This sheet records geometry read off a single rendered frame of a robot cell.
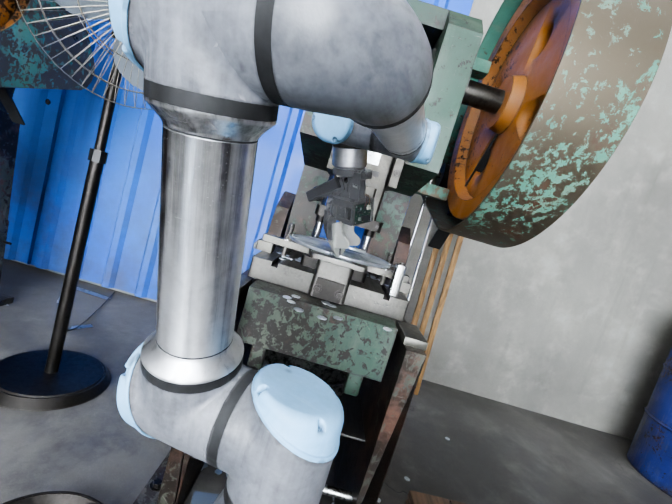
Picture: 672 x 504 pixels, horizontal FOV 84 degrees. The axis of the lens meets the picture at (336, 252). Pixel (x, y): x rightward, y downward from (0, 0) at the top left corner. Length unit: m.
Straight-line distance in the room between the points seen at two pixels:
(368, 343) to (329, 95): 0.76
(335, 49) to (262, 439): 0.37
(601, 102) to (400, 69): 0.66
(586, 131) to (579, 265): 1.89
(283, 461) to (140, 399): 0.18
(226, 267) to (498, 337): 2.36
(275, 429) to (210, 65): 0.34
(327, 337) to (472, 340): 1.72
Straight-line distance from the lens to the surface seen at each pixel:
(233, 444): 0.47
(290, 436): 0.44
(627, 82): 0.96
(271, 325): 0.98
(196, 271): 0.39
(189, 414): 0.48
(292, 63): 0.29
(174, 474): 1.16
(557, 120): 0.91
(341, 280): 1.00
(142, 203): 2.57
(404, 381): 0.97
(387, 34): 0.31
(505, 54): 1.55
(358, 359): 1.00
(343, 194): 0.84
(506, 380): 2.77
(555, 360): 2.86
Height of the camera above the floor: 0.89
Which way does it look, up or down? 6 degrees down
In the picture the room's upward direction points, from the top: 17 degrees clockwise
